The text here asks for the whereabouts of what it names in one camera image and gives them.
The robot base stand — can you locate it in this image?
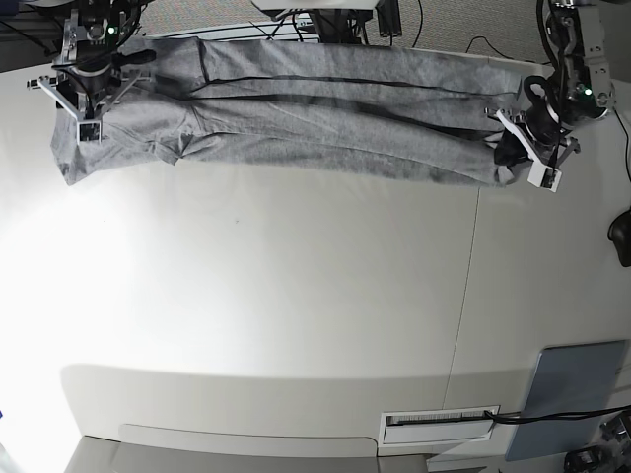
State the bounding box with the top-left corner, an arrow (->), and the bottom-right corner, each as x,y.
251,0 -> 402,45

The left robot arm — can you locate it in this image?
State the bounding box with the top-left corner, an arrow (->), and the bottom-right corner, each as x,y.
508,1 -> 615,168

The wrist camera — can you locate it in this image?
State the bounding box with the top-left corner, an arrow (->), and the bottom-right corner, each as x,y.
527,162 -> 562,192
77,120 -> 103,144

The black device bottom right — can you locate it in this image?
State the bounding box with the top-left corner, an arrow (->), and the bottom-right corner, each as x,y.
563,445 -> 611,473

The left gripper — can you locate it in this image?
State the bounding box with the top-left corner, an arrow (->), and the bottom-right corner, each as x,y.
494,75 -> 582,169

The black laptop cable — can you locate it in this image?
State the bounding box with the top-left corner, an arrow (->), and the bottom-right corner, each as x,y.
483,406 -> 631,426

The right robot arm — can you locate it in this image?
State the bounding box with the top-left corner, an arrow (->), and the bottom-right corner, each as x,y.
27,1 -> 157,142

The black cable on right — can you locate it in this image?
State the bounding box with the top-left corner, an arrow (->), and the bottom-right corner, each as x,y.
464,35 -> 631,181

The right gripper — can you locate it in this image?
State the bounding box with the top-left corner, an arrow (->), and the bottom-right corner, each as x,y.
27,49 -> 157,123

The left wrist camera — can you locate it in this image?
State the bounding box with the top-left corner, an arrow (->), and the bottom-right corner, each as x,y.
527,162 -> 562,192

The black computer mouse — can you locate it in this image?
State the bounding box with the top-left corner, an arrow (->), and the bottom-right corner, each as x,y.
607,210 -> 631,268

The grey laptop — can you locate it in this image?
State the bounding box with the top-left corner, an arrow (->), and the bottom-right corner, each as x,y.
505,340 -> 627,462

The grey T-shirt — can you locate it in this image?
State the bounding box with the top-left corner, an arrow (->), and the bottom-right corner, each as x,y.
51,37 -> 522,186

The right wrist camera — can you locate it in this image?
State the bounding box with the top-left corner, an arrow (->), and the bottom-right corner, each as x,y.
77,120 -> 103,144

